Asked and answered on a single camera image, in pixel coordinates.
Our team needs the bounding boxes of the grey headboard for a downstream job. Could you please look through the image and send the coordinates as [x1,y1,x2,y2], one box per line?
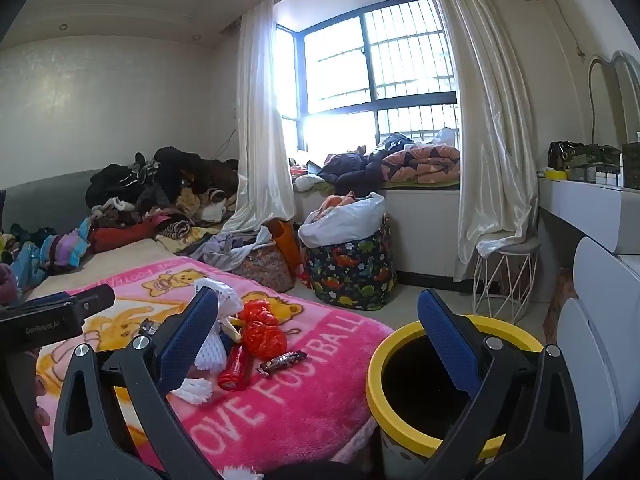
[0,169,108,236]

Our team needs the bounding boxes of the silver framed mirror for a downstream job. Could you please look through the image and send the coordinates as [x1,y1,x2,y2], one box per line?
[587,50,640,146]

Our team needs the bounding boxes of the orange bag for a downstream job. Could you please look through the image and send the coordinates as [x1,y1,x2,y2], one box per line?
[270,219,306,281]

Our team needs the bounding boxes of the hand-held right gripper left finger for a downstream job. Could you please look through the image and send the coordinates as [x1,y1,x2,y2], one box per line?
[52,287,221,480]

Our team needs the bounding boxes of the red plastic bottle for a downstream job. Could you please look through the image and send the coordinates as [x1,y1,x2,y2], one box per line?
[217,342,253,391]

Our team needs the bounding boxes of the white paper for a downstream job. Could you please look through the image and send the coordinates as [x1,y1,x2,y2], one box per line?
[194,279,244,321]

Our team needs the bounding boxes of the shiny dark handbag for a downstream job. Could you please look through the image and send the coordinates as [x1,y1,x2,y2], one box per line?
[548,140,587,170]

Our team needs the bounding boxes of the yellow rimmed trash bin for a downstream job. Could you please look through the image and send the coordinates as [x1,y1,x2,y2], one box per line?
[365,314,546,480]

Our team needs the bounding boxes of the red cloth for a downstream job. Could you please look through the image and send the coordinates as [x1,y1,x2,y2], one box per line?
[90,220,161,253]

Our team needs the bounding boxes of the floral fabric basket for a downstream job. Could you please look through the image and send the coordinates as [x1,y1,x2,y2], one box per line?
[240,240,296,293]

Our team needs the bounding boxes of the green sill mat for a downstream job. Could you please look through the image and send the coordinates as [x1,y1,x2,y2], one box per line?
[320,177,461,196]

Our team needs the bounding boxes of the white padded chair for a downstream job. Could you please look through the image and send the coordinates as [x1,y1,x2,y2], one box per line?
[542,237,640,480]

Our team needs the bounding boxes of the sheer white curtain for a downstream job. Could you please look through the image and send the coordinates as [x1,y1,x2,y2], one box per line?
[220,0,298,233]

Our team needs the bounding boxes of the beige bed sheet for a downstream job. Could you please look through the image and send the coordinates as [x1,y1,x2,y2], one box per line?
[25,237,201,301]

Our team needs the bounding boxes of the pink printed blanket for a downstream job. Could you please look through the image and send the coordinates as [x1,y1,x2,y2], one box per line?
[30,255,396,476]

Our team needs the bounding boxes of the person's left hand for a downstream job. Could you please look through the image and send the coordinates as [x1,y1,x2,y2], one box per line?
[32,377,52,427]

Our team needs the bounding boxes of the cream satin curtain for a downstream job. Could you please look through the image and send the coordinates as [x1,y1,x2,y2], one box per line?
[415,0,541,283]

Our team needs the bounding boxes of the orange cloth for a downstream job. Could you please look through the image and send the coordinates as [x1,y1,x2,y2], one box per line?
[320,192,358,211]

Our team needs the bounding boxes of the barred window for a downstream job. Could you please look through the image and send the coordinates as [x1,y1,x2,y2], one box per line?
[275,0,461,153]

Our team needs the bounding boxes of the small white foam net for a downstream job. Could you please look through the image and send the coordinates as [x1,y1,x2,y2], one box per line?
[172,379,215,406]

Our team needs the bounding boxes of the white dressing table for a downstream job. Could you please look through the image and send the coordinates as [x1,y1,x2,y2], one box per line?
[537,175,640,256]

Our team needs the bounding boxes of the striped clothes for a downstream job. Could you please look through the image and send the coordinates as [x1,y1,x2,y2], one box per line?
[40,230,92,273]

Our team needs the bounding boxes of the grey white clothes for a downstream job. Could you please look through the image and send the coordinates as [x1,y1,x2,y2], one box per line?
[190,225,273,266]

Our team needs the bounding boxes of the white wire stool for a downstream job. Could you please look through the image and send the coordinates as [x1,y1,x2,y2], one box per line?
[472,237,542,321]

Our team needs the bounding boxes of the dark candy bar wrapper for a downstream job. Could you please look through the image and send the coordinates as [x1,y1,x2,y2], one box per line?
[256,350,307,375]

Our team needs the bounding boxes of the blue patterned clothes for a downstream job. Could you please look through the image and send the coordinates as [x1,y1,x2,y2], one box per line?
[0,230,51,301]

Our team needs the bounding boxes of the white plastic bag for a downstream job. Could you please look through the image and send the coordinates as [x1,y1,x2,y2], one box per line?
[298,192,388,248]

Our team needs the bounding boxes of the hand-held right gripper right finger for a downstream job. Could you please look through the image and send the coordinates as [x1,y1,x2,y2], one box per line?
[417,287,583,480]

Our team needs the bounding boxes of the red plastic bag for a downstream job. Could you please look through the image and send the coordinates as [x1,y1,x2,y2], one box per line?
[235,299,288,358]

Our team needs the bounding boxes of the orange patterned quilt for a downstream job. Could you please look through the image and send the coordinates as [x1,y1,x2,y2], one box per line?
[380,144,461,185]

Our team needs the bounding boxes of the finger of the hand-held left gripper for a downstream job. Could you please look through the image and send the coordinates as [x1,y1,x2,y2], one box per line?
[20,284,116,318]

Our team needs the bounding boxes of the dark jacket pile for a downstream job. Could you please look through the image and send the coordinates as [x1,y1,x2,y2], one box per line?
[320,132,416,196]

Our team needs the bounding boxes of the pile of dark clothes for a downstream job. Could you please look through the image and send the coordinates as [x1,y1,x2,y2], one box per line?
[85,146,241,241]

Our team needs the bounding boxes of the dinosaur print fabric basket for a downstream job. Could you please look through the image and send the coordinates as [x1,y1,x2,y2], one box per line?
[302,215,398,311]

